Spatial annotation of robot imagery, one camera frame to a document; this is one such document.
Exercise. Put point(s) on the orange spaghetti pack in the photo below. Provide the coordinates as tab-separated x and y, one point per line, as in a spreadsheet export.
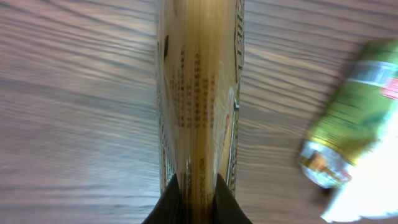
200	56

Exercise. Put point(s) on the green snack pouch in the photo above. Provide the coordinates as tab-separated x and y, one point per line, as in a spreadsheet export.
355	118

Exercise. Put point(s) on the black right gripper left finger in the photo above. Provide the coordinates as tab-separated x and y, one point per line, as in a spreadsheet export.
169	208

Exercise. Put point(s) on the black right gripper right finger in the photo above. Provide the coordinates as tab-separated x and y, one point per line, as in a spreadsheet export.
226	209

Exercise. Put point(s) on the white tube gold cap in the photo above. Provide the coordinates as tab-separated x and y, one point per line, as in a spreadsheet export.
372	193

